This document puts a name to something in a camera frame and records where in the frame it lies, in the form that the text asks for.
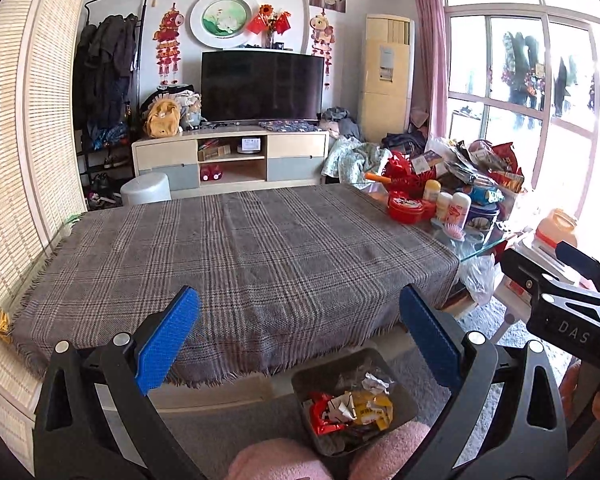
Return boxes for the blue patterned cloth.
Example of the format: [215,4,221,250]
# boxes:
[258,120,320,134]

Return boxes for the white paper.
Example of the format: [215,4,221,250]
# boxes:
[361,374,397,397]

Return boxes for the cream grey TV stand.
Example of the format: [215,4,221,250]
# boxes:
[131,129,331,199]

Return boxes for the clear plastic bag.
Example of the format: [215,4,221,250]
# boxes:
[459,254,497,307]

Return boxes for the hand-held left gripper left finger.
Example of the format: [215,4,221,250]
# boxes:
[32,285,206,480]

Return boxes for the dark hanging coats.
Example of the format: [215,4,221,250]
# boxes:
[75,14,140,132]

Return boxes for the orange capped jug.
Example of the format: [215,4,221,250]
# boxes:
[534,208,579,249]

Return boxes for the cream standing air conditioner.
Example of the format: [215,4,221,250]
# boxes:
[357,14,415,144]

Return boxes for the pile of stuffed toys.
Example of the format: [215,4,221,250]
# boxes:
[140,85,204,129]

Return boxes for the bamboo blind screen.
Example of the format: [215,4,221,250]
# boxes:
[0,0,92,411]

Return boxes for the person's leg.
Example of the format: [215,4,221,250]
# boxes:
[349,422,432,480]
[225,437,332,480]

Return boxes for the white bottle with red label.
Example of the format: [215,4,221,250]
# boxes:
[448,192,473,226]

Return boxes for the red plastic basket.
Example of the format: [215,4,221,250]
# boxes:
[382,150,432,196]

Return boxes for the round lotus wall plate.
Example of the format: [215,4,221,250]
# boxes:
[189,0,261,51]

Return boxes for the red fish hanging decoration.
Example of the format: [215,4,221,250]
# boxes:
[152,2,186,84]

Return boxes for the black flat television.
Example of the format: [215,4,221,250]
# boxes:
[200,50,326,124]

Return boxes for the pink curtain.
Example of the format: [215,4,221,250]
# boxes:
[411,0,449,139]

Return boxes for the red round tin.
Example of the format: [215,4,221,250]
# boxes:
[387,192,427,225]

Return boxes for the black coat rack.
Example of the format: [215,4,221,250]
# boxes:
[72,0,149,211]

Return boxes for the dark grey trash bin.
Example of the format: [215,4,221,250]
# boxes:
[291,347,420,457]

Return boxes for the flat cardboard box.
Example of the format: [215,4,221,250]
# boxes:
[197,144,232,162]

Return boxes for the dark clothes pile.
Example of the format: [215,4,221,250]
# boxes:
[380,130,429,154]

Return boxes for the person's left leg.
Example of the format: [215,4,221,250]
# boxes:
[225,437,332,480]

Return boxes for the yellow plush backpack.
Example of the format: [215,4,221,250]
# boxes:
[144,99,182,139]

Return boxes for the grey plaid tablecloth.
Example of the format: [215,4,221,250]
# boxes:
[10,183,462,389]

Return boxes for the grey clothes pile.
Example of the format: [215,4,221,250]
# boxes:
[320,106,364,141]

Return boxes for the blue round tin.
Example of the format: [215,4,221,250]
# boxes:
[467,187,506,231]

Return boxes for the person's right leg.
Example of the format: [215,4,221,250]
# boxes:
[349,422,432,480]

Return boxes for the white table leg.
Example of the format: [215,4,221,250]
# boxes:
[490,280,532,347]

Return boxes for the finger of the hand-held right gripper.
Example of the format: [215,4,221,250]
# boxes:
[500,246,551,307]
[554,241,600,292]

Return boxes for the person's right hand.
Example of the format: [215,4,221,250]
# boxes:
[559,357,600,436]

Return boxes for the pile of snack bags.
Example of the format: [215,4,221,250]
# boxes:
[427,136,527,194]

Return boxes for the white window frame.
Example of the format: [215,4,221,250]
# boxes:
[439,0,600,211]

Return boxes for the red doll hanging decoration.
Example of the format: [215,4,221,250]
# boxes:
[308,14,337,74]

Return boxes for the floral green blanket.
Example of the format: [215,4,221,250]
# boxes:
[321,136,394,184]

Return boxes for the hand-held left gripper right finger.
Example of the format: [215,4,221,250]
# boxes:
[399,284,570,480]

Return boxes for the sunflower and red flag vase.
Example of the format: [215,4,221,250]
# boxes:
[246,4,292,51]

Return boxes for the grey round stool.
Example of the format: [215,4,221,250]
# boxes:
[120,171,173,206]

